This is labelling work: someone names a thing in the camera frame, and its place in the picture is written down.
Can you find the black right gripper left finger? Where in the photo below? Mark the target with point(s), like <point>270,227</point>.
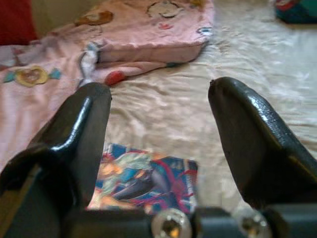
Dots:
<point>74,138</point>

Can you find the stars and stripes bolster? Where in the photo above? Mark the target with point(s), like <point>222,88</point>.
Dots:
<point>297,11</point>

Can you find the pink cartoon print blanket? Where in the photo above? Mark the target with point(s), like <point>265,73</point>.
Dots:
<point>138,34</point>

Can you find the bed with floral sheet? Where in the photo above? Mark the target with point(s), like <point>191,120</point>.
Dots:
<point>185,111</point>

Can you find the red covered cushion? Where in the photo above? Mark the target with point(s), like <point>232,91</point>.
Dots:
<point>15,22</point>

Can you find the colourful comic book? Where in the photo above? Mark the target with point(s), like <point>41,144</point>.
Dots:
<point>148,178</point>

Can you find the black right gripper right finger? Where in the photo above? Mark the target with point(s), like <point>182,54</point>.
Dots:
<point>255,148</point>

